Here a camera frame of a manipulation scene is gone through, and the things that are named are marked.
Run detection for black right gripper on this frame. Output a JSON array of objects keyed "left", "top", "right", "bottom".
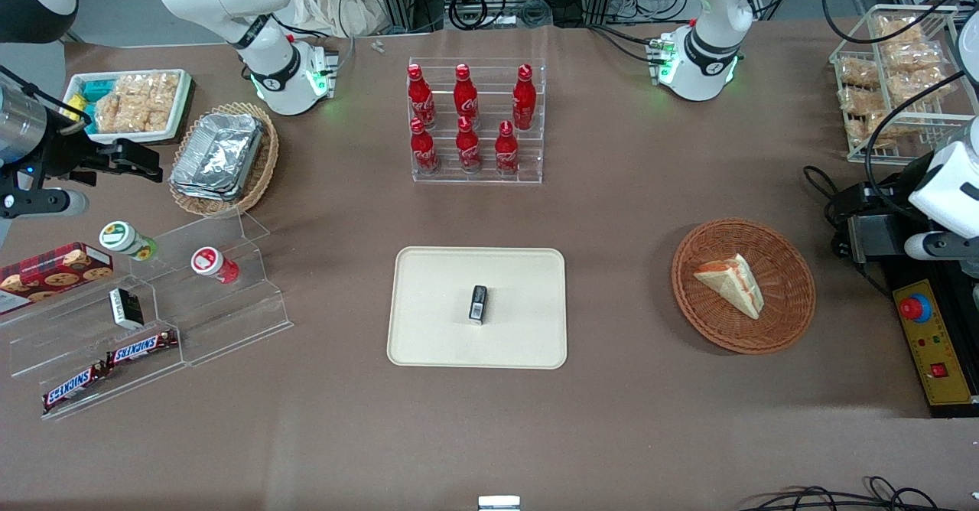
[{"left": 46, "top": 135, "right": 164, "bottom": 187}]

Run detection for triangular sandwich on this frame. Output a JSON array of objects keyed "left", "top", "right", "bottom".
[{"left": 694, "top": 253, "right": 765, "bottom": 321}]

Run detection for aluminium foil tray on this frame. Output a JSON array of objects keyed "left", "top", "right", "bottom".
[
  {"left": 170, "top": 112, "right": 265, "bottom": 195},
  {"left": 171, "top": 179, "right": 242, "bottom": 203}
]

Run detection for round brown wicker basket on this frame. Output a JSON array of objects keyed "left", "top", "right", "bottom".
[{"left": 672, "top": 218, "right": 817, "bottom": 356}]

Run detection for oval light wicker basket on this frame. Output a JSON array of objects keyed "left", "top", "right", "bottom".
[{"left": 168, "top": 102, "right": 280, "bottom": 218}]

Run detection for beige plastic serving tray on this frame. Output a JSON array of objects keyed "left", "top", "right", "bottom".
[{"left": 387, "top": 246, "right": 568, "bottom": 370}]

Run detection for grey metal plate device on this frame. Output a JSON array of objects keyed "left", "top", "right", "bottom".
[{"left": 845, "top": 213, "right": 911, "bottom": 265}]

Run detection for clear bag rice crackers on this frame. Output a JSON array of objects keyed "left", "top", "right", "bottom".
[
  {"left": 115, "top": 73, "right": 181, "bottom": 114},
  {"left": 93, "top": 94, "right": 151, "bottom": 135}
]

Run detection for white rectangular plastic bin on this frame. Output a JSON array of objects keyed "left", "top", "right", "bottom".
[{"left": 63, "top": 69, "right": 194, "bottom": 145}]

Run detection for clear bag fried snack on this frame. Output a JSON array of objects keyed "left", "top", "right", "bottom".
[
  {"left": 847, "top": 112, "right": 899, "bottom": 149},
  {"left": 890, "top": 67, "right": 957, "bottom": 103},
  {"left": 876, "top": 15, "right": 923, "bottom": 44},
  {"left": 882, "top": 41, "right": 946, "bottom": 73},
  {"left": 838, "top": 58, "right": 880, "bottom": 88},
  {"left": 841, "top": 86, "right": 888, "bottom": 115}
]

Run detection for green lid yogurt cup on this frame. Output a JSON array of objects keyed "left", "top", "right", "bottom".
[{"left": 99, "top": 221, "right": 159, "bottom": 262}]

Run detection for black machine base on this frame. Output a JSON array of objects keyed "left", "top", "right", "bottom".
[{"left": 880, "top": 255, "right": 979, "bottom": 418}]

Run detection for red lid yogurt cup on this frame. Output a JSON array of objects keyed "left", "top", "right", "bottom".
[{"left": 190, "top": 246, "right": 240, "bottom": 285}]

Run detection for red chocolate cookie box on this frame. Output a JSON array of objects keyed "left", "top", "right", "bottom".
[{"left": 0, "top": 242, "right": 115, "bottom": 314}]

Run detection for small black white box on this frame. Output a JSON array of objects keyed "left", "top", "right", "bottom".
[{"left": 109, "top": 288, "right": 145, "bottom": 330}]

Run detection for clear acrylic stepped shelf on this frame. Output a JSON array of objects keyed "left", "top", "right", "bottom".
[{"left": 0, "top": 207, "right": 294, "bottom": 421}]

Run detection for yellow control panel box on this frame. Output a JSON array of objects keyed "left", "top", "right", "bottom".
[{"left": 893, "top": 279, "right": 976, "bottom": 407}]

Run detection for snickers chocolate bar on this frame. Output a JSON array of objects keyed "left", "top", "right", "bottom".
[
  {"left": 42, "top": 361, "right": 110, "bottom": 412},
  {"left": 105, "top": 330, "right": 179, "bottom": 366}
]

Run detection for beige cloth bag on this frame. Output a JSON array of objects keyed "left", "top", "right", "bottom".
[{"left": 287, "top": 0, "right": 388, "bottom": 37}]

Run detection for red cola bottle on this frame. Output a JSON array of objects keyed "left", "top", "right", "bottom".
[
  {"left": 456, "top": 116, "right": 483, "bottom": 174},
  {"left": 494, "top": 120, "right": 521, "bottom": 176},
  {"left": 407, "top": 63, "right": 437, "bottom": 130},
  {"left": 409, "top": 118, "right": 441, "bottom": 175},
  {"left": 512, "top": 63, "right": 538, "bottom": 131},
  {"left": 454, "top": 63, "right": 480, "bottom": 130}
]

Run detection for clear acrylic bottle rack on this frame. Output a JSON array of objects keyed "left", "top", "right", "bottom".
[{"left": 408, "top": 57, "right": 548, "bottom": 185}]

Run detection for black cable beside machine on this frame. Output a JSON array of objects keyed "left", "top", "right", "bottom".
[{"left": 803, "top": 165, "right": 896, "bottom": 298}]

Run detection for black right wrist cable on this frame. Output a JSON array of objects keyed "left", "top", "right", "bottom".
[{"left": 0, "top": 66, "right": 74, "bottom": 116}]

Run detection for white wire rack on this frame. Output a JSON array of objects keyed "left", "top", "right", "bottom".
[{"left": 830, "top": 5, "right": 979, "bottom": 164}]

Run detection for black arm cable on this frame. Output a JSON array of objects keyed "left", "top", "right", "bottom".
[{"left": 822, "top": 0, "right": 979, "bottom": 47}]

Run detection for black base cable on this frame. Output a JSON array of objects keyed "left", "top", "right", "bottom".
[{"left": 587, "top": 24, "right": 663, "bottom": 65}]

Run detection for black cable bundle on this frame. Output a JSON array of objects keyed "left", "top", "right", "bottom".
[{"left": 738, "top": 477, "right": 979, "bottom": 511}]

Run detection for coiled black cable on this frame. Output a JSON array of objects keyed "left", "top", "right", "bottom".
[{"left": 447, "top": 0, "right": 490, "bottom": 31}]

